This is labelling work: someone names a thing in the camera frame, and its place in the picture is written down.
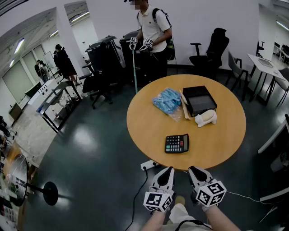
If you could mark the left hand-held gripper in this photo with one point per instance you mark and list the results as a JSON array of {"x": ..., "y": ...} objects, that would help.
[{"x": 158, "y": 199}]

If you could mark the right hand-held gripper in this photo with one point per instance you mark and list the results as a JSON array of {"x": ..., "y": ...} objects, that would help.
[{"x": 210, "y": 192}]

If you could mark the black calculator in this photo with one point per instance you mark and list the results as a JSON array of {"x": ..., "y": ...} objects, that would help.
[{"x": 176, "y": 143}]

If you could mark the person's left forearm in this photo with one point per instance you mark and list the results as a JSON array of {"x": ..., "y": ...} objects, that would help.
[{"x": 153, "y": 222}]

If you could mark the person's right forearm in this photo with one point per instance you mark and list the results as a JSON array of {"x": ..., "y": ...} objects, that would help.
[{"x": 222, "y": 220}]

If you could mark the person's tan shoe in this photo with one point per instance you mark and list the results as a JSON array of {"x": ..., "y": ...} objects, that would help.
[{"x": 180, "y": 200}]

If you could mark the person's beige trousers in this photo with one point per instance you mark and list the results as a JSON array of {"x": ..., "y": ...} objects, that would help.
[{"x": 180, "y": 214}]

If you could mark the white power strip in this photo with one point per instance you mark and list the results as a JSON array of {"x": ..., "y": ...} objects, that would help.
[{"x": 147, "y": 165}]

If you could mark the white snail figurine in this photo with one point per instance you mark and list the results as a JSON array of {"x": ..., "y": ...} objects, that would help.
[{"x": 206, "y": 118}]

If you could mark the white desk edge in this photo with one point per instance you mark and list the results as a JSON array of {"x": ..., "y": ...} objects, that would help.
[{"x": 274, "y": 135}]

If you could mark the beige wooden piece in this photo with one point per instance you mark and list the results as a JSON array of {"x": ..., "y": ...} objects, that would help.
[{"x": 185, "y": 108}]

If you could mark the black open box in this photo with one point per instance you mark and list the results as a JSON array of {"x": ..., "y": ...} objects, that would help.
[{"x": 199, "y": 100}]

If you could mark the bag of blue gloves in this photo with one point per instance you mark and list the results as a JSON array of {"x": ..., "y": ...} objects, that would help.
[{"x": 166, "y": 101}]

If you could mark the black round-base stand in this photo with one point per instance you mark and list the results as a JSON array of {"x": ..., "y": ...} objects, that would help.
[{"x": 50, "y": 193}]

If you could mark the grey chair with black legs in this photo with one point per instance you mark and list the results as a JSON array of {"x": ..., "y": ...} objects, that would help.
[{"x": 237, "y": 70}]

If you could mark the teal pole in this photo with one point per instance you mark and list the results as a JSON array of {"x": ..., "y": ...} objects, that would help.
[{"x": 135, "y": 72}]

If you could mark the white desk with black legs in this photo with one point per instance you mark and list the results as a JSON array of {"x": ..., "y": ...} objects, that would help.
[{"x": 264, "y": 67}]

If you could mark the grey tray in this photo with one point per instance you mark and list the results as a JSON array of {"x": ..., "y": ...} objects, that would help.
[{"x": 266, "y": 62}]

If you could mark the round glass table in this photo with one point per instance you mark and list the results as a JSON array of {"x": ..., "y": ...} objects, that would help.
[{"x": 17, "y": 178}]

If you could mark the black office chair with headrest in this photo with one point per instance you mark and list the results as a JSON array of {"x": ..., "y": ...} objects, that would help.
[{"x": 214, "y": 49}]

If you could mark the black wheeled bin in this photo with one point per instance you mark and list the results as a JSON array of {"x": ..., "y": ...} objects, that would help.
[
  {"x": 128, "y": 58},
  {"x": 105, "y": 56}
]

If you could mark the whiteboard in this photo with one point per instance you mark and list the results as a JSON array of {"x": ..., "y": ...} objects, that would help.
[{"x": 49, "y": 59}]

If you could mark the black metal frame table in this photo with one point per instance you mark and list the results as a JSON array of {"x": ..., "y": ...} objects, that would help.
[{"x": 56, "y": 101}]

